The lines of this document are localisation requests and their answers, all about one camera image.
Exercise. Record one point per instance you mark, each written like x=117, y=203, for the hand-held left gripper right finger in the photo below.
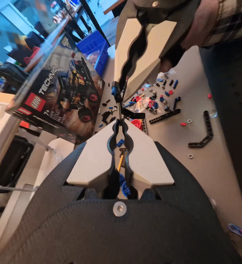
x=149, y=163

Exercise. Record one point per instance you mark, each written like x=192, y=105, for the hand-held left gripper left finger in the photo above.
x=90, y=163

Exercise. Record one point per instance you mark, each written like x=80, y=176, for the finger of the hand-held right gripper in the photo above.
x=126, y=37
x=154, y=51

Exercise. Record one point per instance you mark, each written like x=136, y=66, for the black beam piece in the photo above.
x=133, y=113

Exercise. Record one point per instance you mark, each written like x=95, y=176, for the small blue pin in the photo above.
x=114, y=90

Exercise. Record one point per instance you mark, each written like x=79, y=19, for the person's right forearm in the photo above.
x=232, y=20

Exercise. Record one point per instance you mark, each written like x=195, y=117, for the person's right hand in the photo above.
x=201, y=24

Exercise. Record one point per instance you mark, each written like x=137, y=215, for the yellow axle rod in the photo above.
x=121, y=163

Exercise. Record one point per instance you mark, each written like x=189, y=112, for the blue plastic bin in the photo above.
x=96, y=47

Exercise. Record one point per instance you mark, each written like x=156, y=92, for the blue toy wheel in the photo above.
x=125, y=187

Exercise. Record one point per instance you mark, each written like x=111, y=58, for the blue angled beam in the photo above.
x=120, y=143

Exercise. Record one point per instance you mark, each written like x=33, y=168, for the black steel column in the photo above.
x=94, y=20

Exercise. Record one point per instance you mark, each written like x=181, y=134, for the dark grey holed beam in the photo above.
x=145, y=126

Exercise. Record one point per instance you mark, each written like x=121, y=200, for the red toy wheel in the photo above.
x=136, y=123

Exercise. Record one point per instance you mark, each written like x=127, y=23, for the long black holed beam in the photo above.
x=164, y=116

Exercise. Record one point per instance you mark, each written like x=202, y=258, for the clear bag of small pieces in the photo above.
x=147, y=103

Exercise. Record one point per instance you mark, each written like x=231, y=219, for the blue and black pin piece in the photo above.
x=175, y=103

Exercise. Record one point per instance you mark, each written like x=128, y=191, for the small red and white piece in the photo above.
x=188, y=121

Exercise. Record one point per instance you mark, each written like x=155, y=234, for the black bent beam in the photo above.
x=208, y=127

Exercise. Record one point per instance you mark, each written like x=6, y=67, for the clear plastic scrap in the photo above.
x=214, y=114

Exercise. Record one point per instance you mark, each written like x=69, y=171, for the dark printed toy box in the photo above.
x=50, y=92

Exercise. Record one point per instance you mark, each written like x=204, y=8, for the black backpack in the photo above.
x=11, y=72

